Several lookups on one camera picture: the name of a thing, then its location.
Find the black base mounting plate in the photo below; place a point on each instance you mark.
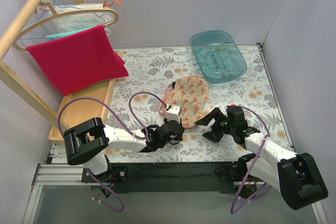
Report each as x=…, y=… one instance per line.
x=220, y=177

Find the teal folded cloth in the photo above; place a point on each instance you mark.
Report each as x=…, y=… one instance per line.
x=64, y=34

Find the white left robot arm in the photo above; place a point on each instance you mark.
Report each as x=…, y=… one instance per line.
x=86, y=142

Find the clear teal plastic tub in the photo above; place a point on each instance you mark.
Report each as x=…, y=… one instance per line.
x=218, y=56

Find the blue wire hanger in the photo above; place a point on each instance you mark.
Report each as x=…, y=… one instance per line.
x=52, y=14

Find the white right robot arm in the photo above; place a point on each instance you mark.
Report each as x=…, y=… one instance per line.
x=295, y=176

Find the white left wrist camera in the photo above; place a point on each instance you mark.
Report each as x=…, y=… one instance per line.
x=173, y=113

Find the magenta red towel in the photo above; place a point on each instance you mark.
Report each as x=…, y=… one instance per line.
x=77, y=61

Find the peach floral mesh laundry bag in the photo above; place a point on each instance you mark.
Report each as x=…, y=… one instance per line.
x=190, y=93

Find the aluminium frame rail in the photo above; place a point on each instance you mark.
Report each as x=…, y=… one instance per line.
x=76, y=204

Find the white cloth on hanger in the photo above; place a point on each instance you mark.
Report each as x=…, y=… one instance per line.
x=79, y=21

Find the beige wooden hanger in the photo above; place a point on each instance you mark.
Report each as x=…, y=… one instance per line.
x=35, y=36

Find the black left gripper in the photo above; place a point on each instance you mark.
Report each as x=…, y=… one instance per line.
x=174, y=128

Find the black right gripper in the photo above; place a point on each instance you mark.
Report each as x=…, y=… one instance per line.
x=218, y=123

